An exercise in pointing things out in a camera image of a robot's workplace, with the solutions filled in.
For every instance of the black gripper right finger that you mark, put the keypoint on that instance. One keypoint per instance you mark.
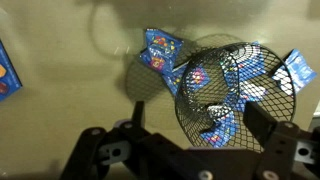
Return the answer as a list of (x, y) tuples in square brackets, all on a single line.
[(280, 146)]

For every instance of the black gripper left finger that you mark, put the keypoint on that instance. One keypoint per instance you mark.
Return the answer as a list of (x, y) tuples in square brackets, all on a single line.
[(100, 150)]

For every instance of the blue fruit snack packet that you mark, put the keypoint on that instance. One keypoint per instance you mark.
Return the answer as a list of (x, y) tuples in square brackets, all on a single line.
[(220, 131), (161, 50), (173, 81), (300, 68), (248, 65), (198, 77)]

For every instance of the blue fruit snack box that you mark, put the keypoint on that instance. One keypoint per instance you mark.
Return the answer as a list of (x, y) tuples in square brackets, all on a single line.
[(8, 76)]

